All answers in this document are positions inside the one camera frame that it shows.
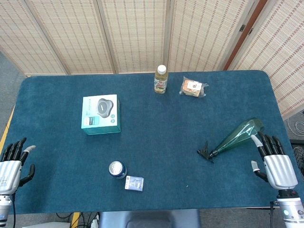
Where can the yellow tea bottle white cap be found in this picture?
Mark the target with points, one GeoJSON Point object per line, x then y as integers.
{"type": "Point", "coordinates": [161, 82]}

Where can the black screen hinge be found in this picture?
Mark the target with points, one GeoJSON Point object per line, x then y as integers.
{"type": "Point", "coordinates": [241, 28]}
{"type": "Point", "coordinates": [250, 31]}

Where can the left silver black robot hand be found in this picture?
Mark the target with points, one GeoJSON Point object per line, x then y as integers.
{"type": "Point", "coordinates": [8, 173]}

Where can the purple white tissue pack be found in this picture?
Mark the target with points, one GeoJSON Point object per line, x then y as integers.
{"type": "Point", "coordinates": [134, 183]}

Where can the bamboo screen with brown post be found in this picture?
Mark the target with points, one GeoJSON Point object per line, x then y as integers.
{"type": "Point", "coordinates": [285, 59]}

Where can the green transparent spray bottle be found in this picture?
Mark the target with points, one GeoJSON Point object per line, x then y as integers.
{"type": "Point", "coordinates": [235, 137]}

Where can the bamboo folding screen light frame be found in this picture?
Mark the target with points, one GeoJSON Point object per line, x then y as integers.
{"type": "Point", "coordinates": [133, 35]}

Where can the blue carpet table cover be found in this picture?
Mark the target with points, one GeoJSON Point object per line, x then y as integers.
{"type": "Point", "coordinates": [154, 142]}

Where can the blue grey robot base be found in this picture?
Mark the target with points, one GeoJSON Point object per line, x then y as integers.
{"type": "Point", "coordinates": [152, 219]}

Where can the blue white drink can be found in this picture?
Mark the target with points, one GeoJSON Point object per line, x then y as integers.
{"type": "Point", "coordinates": [117, 169]}

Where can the white power strip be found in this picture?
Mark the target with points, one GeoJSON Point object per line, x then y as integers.
{"type": "Point", "coordinates": [95, 223]}

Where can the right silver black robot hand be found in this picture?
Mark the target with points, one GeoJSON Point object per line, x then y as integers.
{"type": "Point", "coordinates": [280, 169]}

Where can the teal speaker product box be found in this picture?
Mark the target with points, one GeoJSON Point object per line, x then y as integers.
{"type": "Point", "coordinates": [101, 114]}

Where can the plastic wrapped bread slices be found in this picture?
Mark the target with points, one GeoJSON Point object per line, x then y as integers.
{"type": "Point", "coordinates": [192, 87]}

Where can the black equipment on floor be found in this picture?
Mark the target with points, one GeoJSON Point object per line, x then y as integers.
{"type": "Point", "coordinates": [299, 159]}

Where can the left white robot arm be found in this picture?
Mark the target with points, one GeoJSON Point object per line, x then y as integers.
{"type": "Point", "coordinates": [4, 209]}

